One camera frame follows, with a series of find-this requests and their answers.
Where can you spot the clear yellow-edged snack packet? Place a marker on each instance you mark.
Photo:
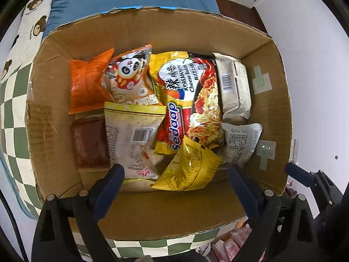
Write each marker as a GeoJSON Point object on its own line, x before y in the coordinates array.
{"type": "Point", "coordinates": [128, 139]}

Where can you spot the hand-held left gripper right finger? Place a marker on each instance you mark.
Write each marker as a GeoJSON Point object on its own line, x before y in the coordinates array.
{"type": "Point", "coordinates": [245, 191]}

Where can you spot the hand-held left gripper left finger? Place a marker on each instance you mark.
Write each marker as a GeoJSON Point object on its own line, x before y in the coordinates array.
{"type": "Point", "coordinates": [111, 188]}

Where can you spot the panda print snack packet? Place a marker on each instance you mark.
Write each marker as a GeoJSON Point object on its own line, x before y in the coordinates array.
{"type": "Point", "coordinates": [128, 76]}

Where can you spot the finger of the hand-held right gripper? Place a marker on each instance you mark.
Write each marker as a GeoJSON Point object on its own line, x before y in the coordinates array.
{"type": "Point", "coordinates": [297, 173]}

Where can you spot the beige snack packet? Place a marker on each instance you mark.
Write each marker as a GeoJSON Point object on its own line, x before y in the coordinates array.
{"type": "Point", "coordinates": [234, 87]}

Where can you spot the dark red sauce packet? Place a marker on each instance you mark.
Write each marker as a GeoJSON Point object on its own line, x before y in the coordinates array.
{"type": "Point", "coordinates": [90, 144]}

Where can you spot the pile of pink packets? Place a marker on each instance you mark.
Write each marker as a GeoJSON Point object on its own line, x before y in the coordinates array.
{"type": "Point", "coordinates": [234, 243]}

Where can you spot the yellow snack packet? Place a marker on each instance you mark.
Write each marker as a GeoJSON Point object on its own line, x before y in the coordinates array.
{"type": "Point", "coordinates": [188, 169]}

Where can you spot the white printed snack packet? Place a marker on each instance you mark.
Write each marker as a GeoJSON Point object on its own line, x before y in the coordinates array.
{"type": "Point", "coordinates": [242, 142]}

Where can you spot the orange snack packet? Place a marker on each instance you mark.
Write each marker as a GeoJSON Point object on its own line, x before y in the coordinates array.
{"type": "Point", "coordinates": [84, 87]}

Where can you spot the printed cardboard box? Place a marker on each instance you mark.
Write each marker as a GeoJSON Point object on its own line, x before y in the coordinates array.
{"type": "Point", "coordinates": [163, 213]}

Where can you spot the bear print pillow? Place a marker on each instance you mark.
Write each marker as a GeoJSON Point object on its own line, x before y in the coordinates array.
{"type": "Point", "coordinates": [30, 32]}

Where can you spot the yellow instant noodle packet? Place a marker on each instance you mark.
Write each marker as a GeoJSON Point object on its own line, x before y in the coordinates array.
{"type": "Point", "coordinates": [185, 92]}

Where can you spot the green checkered mat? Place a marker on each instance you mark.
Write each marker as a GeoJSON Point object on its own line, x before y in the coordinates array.
{"type": "Point", "coordinates": [13, 114]}

